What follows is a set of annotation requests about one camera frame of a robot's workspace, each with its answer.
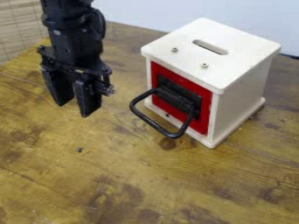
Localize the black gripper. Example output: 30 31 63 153
37 27 113 117

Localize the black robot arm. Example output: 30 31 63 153
37 0 114 117

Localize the red drawer front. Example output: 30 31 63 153
150 62 212 135

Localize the white wooden box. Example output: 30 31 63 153
141 17 280 148

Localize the black metal drawer handle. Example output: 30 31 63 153
129 74 201 139

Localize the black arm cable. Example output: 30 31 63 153
90 7 107 40

